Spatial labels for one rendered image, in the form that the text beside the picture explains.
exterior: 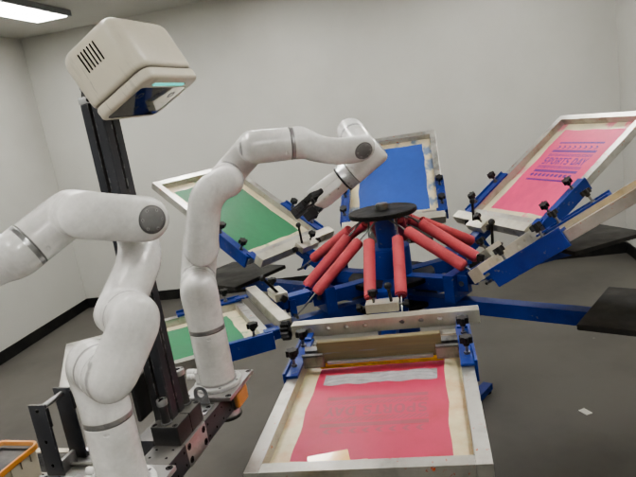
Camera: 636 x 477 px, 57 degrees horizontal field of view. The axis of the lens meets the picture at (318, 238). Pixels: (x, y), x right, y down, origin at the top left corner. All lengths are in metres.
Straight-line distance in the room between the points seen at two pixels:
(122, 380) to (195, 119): 5.36
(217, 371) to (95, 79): 0.79
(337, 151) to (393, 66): 4.48
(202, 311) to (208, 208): 0.26
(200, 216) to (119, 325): 0.48
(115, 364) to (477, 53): 5.21
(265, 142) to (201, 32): 4.89
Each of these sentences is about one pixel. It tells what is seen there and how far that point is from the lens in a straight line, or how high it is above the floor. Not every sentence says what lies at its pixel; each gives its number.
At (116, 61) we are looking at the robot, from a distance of 1.18.
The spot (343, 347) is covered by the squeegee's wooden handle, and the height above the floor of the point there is 1.04.
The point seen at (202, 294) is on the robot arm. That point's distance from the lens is 1.51.
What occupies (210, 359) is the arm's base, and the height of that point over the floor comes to 1.23.
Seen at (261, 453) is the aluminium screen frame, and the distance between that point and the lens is 1.59.
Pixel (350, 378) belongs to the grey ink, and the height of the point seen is 0.96.
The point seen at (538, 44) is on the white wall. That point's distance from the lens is 6.03.
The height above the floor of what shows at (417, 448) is 0.96.
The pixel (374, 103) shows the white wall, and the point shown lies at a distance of 5.94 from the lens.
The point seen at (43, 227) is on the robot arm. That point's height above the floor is 1.68.
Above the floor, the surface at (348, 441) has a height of 0.96.
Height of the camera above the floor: 1.81
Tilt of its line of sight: 12 degrees down
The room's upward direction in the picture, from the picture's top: 9 degrees counter-clockwise
